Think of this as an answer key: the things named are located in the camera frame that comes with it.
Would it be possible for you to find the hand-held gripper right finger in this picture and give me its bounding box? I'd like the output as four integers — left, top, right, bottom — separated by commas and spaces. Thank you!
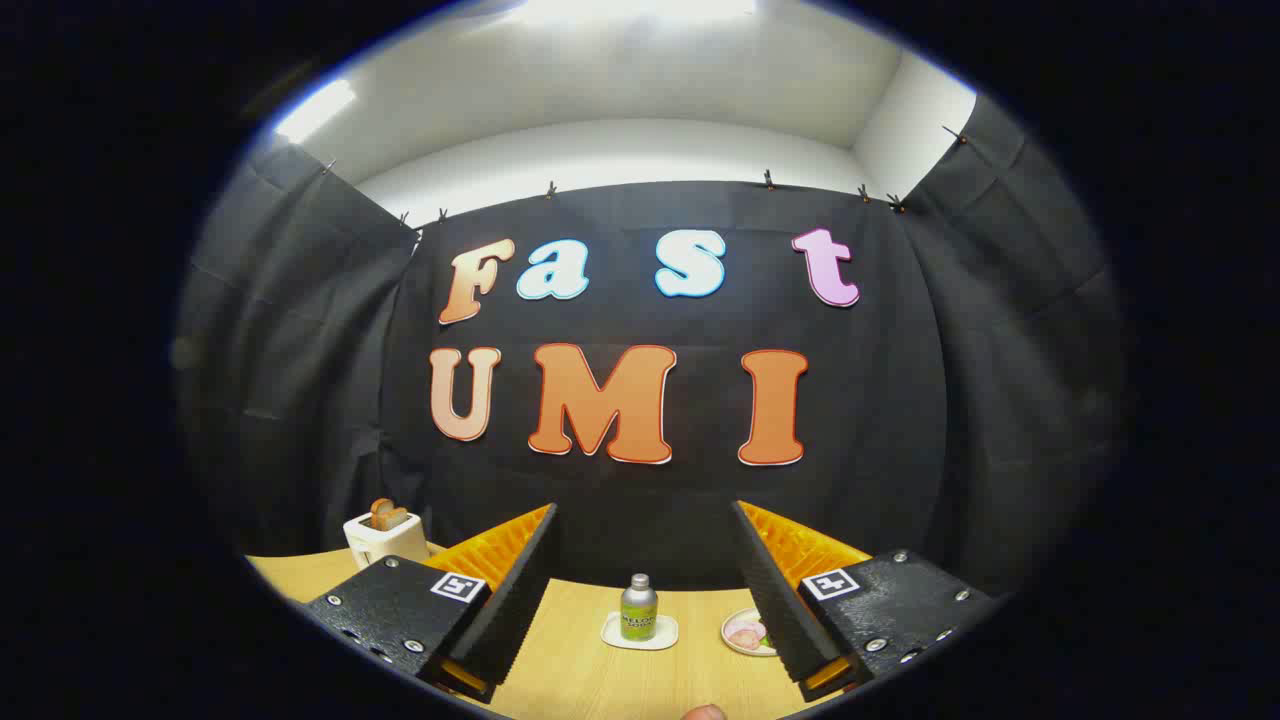
731, 500, 1003, 704

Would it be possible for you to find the white oval food bowl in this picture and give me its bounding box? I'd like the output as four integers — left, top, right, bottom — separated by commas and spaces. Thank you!
721, 607, 779, 657

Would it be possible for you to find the row of cloth clips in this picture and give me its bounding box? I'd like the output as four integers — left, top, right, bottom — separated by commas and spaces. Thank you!
320, 125, 969, 223

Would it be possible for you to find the white square coaster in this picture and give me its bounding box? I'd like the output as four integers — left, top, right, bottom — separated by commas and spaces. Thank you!
601, 611, 680, 652

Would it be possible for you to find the white toaster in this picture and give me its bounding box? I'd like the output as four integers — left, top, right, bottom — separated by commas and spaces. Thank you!
343, 510, 431, 569

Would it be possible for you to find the green label metal bottle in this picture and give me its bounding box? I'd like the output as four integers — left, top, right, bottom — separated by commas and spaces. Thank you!
620, 574, 659, 642

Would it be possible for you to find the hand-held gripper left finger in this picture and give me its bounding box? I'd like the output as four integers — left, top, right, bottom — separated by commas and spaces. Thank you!
303, 503, 559, 704

